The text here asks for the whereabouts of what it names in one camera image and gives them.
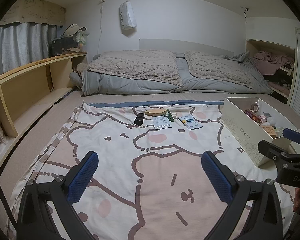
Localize small red box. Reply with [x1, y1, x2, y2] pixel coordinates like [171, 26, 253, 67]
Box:
[244, 109, 262, 124]

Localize grey comforter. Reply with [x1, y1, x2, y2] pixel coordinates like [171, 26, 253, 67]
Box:
[69, 52, 184, 97]
[176, 51, 274, 95]

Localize white headboard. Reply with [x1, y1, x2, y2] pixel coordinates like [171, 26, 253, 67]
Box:
[139, 39, 234, 55]

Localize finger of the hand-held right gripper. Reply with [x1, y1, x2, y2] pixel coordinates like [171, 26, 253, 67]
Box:
[257, 140, 294, 167]
[283, 128, 300, 153]

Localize white cap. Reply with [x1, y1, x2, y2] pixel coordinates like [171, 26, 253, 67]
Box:
[62, 24, 87, 37]

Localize printed beige curtain valance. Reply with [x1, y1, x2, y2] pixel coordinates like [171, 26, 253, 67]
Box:
[0, 0, 67, 27]

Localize grey curtain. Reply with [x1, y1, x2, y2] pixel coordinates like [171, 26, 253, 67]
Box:
[0, 21, 58, 80]

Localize flat wooden piece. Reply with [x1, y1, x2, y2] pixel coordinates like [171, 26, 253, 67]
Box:
[144, 109, 168, 117]

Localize wooden wall shelf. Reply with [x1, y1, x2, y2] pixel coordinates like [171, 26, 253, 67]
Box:
[246, 39, 297, 105]

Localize wooden bedside shelf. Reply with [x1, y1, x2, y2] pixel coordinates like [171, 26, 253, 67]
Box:
[0, 51, 88, 138]

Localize black bag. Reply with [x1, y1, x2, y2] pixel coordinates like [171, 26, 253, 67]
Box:
[49, 36, 77, 57]

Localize white shoe box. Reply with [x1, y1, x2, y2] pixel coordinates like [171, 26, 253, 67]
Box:
[220, 97, 299, 168]

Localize beige knit blanket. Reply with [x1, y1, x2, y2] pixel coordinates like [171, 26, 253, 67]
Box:
[86, 51, 183, 87]
[184, 51, 257, 90]

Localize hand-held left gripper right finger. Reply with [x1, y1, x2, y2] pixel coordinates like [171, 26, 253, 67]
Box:
[201, 151, 284, 240]

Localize blue printed zip packet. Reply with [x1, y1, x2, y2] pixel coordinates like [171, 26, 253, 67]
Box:
[179, 116, 202, 130]

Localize plush toy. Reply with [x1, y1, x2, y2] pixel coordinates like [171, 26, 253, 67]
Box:
[74, 31, 89, 48]

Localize white paper bag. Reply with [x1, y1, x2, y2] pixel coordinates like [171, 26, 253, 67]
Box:
[119, 0, 137, 30]

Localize person's right hand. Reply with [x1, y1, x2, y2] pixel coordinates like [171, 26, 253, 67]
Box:
[292, 187, 300, 213]

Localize cartoon printed blanket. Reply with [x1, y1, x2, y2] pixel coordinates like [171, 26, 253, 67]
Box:
[6, 100, 294, 240]

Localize pile of pink clothes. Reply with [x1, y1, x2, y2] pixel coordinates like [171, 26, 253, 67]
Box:
[252, 51, 294, 75]

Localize black cable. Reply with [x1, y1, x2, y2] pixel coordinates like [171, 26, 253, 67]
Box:
[0, 165, 17, 230]

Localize brown kraft item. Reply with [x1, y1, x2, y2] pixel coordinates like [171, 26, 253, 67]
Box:
[261, 125, 277, 138]

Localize hanging white cable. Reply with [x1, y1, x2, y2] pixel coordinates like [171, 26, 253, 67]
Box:
[96, 0, 106, 55]

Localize clear zip packet blue strip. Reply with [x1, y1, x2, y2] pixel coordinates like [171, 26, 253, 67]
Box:
[153, 116, 172, 130]

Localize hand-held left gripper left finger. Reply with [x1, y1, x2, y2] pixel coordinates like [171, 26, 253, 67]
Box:
[16, 151, 99, 240]

